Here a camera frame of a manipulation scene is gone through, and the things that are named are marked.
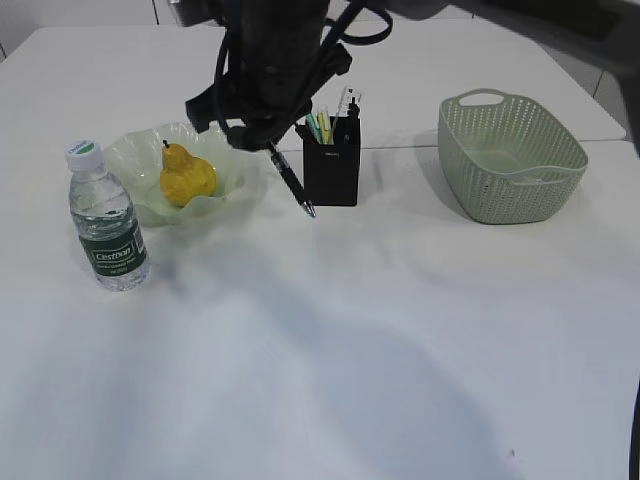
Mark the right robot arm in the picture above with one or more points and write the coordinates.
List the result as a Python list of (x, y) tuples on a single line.
[(604, 34)]

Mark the green plastic woven basket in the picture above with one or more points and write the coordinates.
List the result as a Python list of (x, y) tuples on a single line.
[(507, 159)]

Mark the clear plastic water bottle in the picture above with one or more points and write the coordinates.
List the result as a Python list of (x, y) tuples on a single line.
[(105, 220)]

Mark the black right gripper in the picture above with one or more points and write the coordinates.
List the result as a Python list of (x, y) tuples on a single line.
[(275, 55)]

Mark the green glass wavy plate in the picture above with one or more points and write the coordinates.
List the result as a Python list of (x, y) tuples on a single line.
[(136, 159)]

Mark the yellow pear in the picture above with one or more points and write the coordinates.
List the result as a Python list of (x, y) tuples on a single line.
[(184, 176)]

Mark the transparent plastic ruler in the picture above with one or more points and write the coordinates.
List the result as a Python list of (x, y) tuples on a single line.
[(349, 95)]

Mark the teal utility knife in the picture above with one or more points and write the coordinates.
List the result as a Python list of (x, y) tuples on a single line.
[(312, 125)]

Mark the yellow utility knife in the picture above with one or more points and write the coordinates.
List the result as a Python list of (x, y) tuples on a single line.
[(325, 125)]

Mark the black pen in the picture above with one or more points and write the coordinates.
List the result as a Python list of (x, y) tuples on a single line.
[(354, 112), (305, 134), (291, 180)]

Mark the black square pen holder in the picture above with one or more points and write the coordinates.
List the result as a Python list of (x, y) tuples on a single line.
[(331, 172)]

